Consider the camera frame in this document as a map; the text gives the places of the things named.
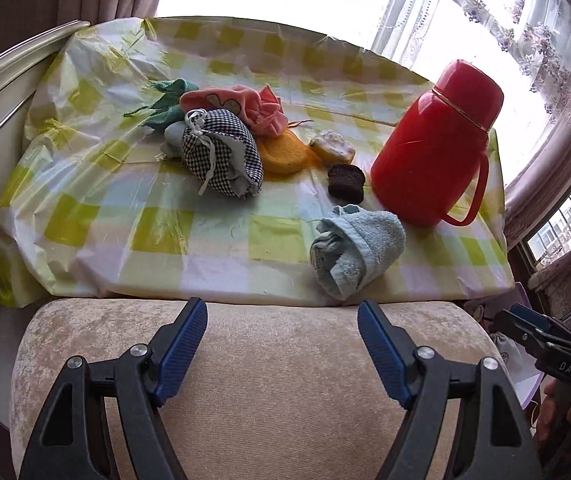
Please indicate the yellow checked plastic tablecloth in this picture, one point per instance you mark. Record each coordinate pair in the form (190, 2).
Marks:
(115, 210)

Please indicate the pink fleece towel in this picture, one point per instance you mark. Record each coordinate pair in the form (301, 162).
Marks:
(255, 110)

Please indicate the sheer floral lace curtain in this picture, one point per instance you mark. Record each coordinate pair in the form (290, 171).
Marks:
(530, 35)

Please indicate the yellow round sponge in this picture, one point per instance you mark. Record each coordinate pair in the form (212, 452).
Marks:
(285, 155)

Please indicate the green cloth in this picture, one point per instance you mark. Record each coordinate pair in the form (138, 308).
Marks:
(170, 95)

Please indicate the red thermos jug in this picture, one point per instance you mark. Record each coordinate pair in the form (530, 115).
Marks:
(415, 160)

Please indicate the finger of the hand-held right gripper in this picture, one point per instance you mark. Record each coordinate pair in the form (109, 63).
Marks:
(518, 327)
(545, 325)

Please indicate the black white checked pouch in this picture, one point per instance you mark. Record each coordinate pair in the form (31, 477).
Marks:
(225, 155)

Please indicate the person's right hand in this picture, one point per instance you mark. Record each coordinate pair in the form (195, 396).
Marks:
(565, 420)

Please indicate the brown sponge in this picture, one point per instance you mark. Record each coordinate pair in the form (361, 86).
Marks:
(345, 180)

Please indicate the beige velvet cushion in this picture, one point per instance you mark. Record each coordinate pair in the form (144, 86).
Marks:
(275, 410)

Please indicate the window with metal grille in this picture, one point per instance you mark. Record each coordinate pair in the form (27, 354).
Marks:
(565, 220)

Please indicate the purple cardboard box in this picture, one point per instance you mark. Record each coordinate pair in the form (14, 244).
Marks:
(528, 390)

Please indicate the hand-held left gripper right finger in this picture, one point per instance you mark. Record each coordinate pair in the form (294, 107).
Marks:
(383, 347)

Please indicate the blue plush coin purse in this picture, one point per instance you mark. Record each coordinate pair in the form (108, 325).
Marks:
(171, 137)

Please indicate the light blue towel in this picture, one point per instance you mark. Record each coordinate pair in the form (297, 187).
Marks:
(365, 245)

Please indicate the small yellow white sponge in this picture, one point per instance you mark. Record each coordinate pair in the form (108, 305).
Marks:
(333, 146)

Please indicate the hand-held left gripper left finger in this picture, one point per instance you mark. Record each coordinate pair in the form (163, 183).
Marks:
(183, 345)

